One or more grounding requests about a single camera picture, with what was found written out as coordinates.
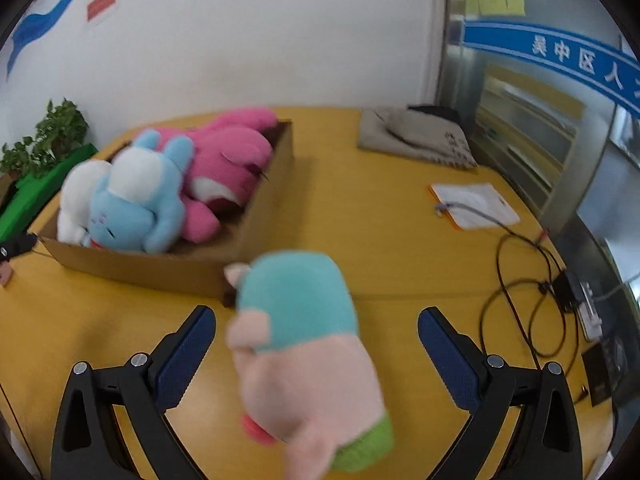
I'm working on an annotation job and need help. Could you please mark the black flat device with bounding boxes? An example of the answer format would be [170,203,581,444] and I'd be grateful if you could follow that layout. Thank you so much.
[581,337,628,407]

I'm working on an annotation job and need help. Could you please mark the pink plush toy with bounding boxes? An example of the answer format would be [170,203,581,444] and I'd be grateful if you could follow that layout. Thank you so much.
[172,106,279,245]

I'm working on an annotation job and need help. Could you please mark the brown cardboard box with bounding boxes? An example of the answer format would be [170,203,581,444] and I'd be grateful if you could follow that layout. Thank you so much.
[37,119,296,308]

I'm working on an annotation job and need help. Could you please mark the light blue plush toy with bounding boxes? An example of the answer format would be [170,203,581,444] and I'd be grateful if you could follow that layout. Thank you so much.
[89,128,196,255]

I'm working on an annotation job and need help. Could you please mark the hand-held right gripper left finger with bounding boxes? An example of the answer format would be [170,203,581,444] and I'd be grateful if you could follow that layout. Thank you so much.
[50,305,217,480]

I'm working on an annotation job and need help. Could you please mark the blue window banner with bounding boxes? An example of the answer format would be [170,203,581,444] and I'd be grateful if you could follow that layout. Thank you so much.
[461,19,640,118]

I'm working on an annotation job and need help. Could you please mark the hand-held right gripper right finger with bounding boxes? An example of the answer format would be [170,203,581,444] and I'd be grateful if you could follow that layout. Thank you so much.
[417,306,584,480]

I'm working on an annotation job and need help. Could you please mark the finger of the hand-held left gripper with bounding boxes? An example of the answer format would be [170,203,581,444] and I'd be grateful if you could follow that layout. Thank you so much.
[0,234,39,261]

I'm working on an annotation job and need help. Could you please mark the grey cable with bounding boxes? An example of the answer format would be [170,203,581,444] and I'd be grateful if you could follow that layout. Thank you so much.
[434,201,511,233]

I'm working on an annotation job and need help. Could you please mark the pig plush with teal hood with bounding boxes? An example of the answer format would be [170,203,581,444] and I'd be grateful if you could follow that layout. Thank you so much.
[223,251,396,480]

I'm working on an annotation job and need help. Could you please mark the green board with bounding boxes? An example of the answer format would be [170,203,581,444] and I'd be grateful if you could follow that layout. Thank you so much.
[0,142,100,246]

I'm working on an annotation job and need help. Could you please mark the black cable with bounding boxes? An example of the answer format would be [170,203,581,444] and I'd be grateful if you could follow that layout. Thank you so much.
[479,230,582,376]

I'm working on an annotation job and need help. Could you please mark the white paper on orange folder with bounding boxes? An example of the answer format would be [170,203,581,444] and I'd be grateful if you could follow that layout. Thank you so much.
[428,182,522,232]

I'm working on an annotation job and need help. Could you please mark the black power adapter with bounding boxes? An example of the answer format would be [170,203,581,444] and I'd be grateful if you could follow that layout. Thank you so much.
[551,269,585,313]

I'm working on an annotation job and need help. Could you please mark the white power strip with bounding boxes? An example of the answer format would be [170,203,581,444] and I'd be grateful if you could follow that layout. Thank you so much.
[575,280,605,342]

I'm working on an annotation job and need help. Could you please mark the red wall label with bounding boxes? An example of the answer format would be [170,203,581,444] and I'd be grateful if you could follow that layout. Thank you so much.
[86,0,119,23]

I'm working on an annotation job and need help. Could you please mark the yellow sticky notes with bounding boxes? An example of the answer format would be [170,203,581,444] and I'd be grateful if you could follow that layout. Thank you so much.
[465,0,527,17]

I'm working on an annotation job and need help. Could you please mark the white plush toy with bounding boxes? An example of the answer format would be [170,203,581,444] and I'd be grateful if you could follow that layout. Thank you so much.
[56,159,115,247]

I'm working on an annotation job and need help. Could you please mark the green potted plant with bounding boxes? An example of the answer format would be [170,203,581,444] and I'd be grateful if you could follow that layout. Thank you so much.
[0,97,91,181]

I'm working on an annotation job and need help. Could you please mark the grey cloth bag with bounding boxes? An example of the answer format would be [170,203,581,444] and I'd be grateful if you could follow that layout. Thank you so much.
[357,105,480,171]

